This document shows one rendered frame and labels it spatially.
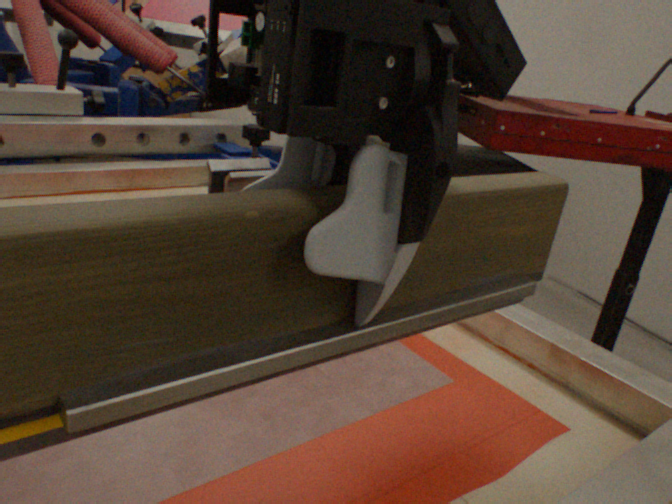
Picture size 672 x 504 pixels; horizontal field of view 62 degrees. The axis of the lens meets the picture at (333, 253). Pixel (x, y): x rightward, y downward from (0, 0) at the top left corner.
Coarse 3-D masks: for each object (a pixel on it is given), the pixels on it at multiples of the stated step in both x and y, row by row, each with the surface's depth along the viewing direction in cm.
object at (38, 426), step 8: (56, 416) 22; (24, 424) 21; (32, 424) 22; (40, 424) 22; (48, 424) 22; (56, 424) 22; (0, 432) 21; (8, 432) 21; (16, 432) 21; (24, 432) 22; (32, 432) 22; (40, 432) 22; (0, 440) 21; (8, 440) 21
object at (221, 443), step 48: (144, 432) 37; (192, 432) 38; (240, 432) 39; (0, 480) 32; (48, 480) 33; (96, 480) 33; (144, 480) 34; (192, 480) 34; (240, 480) 35; (288, 480) 35
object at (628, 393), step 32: (192, 160) 91; (0, 192) 73; (32, 192) 75; (64, 192) 78; (96, 192) 81; (480, 320) 56; (512, 320) 53; (544, 320) 53; (512, 352) 53; (544, 352) 50; (576, 352) 48; (608, 352) 49; (576, 384) 48; (608, 384) 46; (640, 384) 45; (640, 416) 44; (640, 448) 37; (608, 480) 34; (640, 480) 34
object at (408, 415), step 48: (288, 384) 44; (336, 384) 45; (384, 384) 46; (432, 384) 47; (480, 384) 48; (288, 432) 39; (336, 432) 40; (384, 432) 41; (432, 432) 41; (480, 432) 42; (528, 432) 43; (336, 480) 36; (384, 480) 36; (432, 480) 37; (480, 480) 37
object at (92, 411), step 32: (480, 288) 35; (512, 288) 36; (352, 320) 29; (384, 320) 30; (416, 320) 31; (448, 320) 33; (224, 352) 25; (256, 352) 25; (288, 352) 26; (320, 352) 27; (96, 384) 21; (128, 384) 22; (160, 384) 22; (192, 384) 23; (224, 384) 24; (64, 416) 20; (96, 416) 21; (128, 416) 21
